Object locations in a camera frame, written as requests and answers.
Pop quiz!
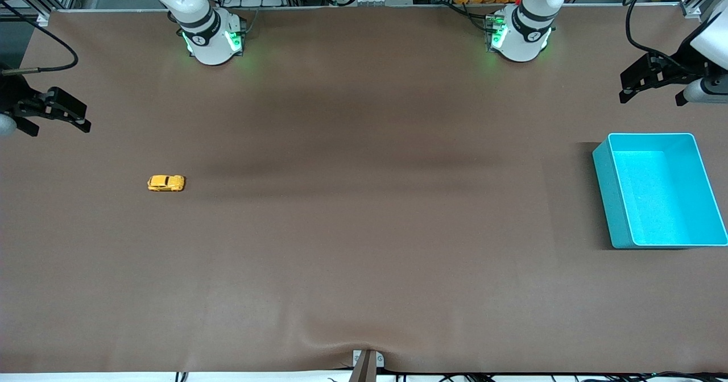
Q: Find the yellow beetle toy car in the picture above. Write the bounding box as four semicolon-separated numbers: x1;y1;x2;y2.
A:
147;175;186;193

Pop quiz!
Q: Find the teal plastic bin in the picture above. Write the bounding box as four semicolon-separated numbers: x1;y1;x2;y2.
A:
592;132;728;250

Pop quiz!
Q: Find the brown table mat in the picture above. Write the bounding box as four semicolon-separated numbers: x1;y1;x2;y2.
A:
0;4;728;374

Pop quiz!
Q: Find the metal table clamp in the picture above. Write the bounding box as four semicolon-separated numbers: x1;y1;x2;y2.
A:
353;350;385;382

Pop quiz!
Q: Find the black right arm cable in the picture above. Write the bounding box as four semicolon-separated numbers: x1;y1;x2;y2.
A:
0;1;78;76

